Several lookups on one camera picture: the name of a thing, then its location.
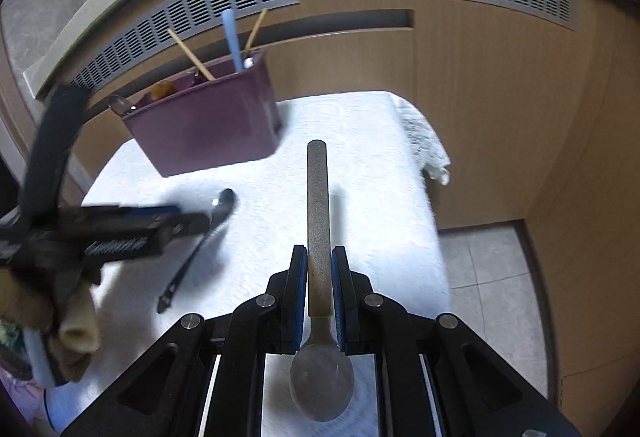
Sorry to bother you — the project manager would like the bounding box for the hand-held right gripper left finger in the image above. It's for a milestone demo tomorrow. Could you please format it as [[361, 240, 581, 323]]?
[[60, 244, 307, 437]]

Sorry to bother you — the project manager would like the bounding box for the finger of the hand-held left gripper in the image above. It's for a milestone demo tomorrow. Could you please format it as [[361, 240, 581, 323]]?
[[21, 84, 92, 219], [120, 204, 214, 239]]

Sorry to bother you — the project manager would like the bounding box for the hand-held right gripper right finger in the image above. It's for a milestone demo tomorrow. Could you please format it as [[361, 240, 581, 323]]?
[[331, 246, 583, 437]]

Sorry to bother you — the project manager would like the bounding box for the large metal spoon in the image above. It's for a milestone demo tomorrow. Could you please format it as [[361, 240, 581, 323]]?
[[289, 140, 356, 423]]

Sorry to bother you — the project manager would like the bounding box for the black spoon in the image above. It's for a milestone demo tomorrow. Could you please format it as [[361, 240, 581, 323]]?
[[157, 188, 237, 315]]

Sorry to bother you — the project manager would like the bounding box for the purple utensil holder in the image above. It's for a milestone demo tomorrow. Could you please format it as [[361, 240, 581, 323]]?
[[120, 48, 283, 178]]

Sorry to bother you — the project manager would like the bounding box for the person's left hand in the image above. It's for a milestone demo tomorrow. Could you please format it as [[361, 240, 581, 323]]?
[[0, 267, 102, 383]]

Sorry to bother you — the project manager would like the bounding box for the shiny metal utensil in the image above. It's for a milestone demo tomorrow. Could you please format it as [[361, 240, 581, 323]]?
[[109, 94, 137, 116]]

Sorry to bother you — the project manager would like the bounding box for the floral cloth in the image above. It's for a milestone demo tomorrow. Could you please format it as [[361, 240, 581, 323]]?
[[0, 322, 51, 418]]

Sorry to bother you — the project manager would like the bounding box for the white table cloth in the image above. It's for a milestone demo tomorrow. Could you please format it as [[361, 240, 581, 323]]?
[[42, 90, 451, 437]]

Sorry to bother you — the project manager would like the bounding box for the long grey vent grille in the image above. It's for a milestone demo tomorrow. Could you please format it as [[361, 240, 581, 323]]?
[[65, 0, 301, 90]]

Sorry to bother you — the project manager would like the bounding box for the wooden cabinet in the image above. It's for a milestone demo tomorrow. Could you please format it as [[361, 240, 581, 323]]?
[[0, 0, 640, 418]]

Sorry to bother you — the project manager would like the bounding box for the light blue utensil handle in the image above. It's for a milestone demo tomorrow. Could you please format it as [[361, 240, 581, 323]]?
[[221, 8, 246, 73]]

